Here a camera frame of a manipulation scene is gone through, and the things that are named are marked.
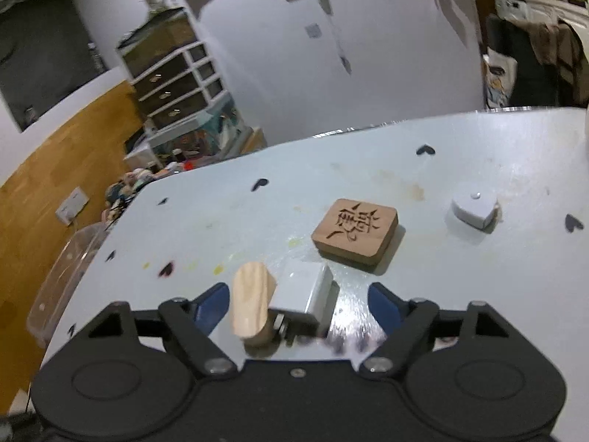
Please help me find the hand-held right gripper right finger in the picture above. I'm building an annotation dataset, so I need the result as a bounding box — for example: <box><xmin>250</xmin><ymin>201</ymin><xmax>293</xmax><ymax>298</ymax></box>
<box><xmin>360</xmin><ymin>282</ymin><xmax>518</xmax><ymax>375</ymax></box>

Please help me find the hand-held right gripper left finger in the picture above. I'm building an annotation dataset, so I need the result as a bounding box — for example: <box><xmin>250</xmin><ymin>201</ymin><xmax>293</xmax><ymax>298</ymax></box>
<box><xmin>74</xmin><ymin>282</ymin><xmax>237</xmax><ymax>376</ymax></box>

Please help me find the oval light wooden block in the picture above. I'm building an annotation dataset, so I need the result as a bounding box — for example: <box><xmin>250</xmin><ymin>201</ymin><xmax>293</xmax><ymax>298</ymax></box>
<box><xmin>231</xmin><ymin>261</ymin><xmax>277</xmax><ymax>348</ymax></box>

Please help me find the white charger plug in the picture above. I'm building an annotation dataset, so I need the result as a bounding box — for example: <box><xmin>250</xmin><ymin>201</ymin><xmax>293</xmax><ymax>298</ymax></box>
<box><xmin>268</xmin><ymin>260</ymin><xmax>334</xmax><ymax>344</ymax></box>

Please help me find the carved square wooden tile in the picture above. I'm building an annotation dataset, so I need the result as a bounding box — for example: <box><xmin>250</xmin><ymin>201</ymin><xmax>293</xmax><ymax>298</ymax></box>
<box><xmin>311</xmin><ymin>198</ymin><xmax>398</xmax><ymax>273</ymax></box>

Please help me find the white heart-shaped box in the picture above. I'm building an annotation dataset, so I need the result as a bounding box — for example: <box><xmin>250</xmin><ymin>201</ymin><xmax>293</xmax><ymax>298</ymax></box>
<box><xmin>450</xmin><ymin>183</ymin><xmax>501</xmax><ymax>230</ymax></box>

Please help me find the pile of stuffed toys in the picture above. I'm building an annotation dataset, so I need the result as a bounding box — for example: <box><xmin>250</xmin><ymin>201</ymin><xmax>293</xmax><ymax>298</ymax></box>
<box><xmin>105</xmin><ymin>168</ymin><xmax>154</xmax><ymax>213</ymax></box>

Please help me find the clear plastic bin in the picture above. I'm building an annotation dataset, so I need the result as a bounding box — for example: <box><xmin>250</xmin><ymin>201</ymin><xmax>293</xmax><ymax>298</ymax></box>
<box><xmin>26</xmin><ymin>224</ymin><xmax>110</xmax><ymax>347</ymax></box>

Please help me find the patterned storage box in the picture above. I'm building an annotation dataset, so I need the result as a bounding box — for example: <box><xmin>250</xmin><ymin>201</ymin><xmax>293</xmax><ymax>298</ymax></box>
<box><xmin>147</xmin><ymin>94</ymin><xmax>252</xmax><ymax>158</ymax></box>

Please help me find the white drawer unit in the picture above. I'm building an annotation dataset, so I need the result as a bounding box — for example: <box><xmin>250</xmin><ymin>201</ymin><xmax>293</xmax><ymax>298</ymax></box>
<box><xmin>131</xmin><ymin>41</ymin><xmax>227</xmax><ymax>119</ymax></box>

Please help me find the white tote bag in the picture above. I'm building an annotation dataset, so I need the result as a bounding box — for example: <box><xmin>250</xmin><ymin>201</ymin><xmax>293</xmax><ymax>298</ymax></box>
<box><xmin>483</xmin><ymin>48</ymin><xmax>519</xmax><ymax>108</ymax></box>

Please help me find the glass fish tank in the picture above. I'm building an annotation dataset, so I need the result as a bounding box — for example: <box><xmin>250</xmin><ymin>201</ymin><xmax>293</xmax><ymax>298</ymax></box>
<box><xmin>117</xmin><ymin>6</ymin><xmax>197</xmax><ymax>79</ymax></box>

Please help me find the chair with clothes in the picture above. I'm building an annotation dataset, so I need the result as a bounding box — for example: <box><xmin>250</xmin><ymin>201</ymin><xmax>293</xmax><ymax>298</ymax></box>
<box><xmin>487</xmin><ymin>13</ymin><xmax>589</xmax><ymax>108</ymax></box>

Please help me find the dark window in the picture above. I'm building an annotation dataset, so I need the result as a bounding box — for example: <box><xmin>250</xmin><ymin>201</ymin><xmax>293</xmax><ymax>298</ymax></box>
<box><xmin>0</xmin><ymin>0</ymin><xmax>105</xmax><ymax>133</ymax></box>

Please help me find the white washing machine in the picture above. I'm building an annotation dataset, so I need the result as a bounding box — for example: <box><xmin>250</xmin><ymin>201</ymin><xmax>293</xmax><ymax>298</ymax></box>
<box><xmin>494</xmin><ymin>0</ymin><xmax>561</xmax><ymax>22</ymax></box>

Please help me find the white wall outlet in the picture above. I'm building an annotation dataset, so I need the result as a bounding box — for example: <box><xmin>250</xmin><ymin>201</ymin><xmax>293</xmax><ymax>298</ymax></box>
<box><xmin>56</xmin><ymin>187</ymin><xmax>89</xmax><ymax>224</ymax></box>

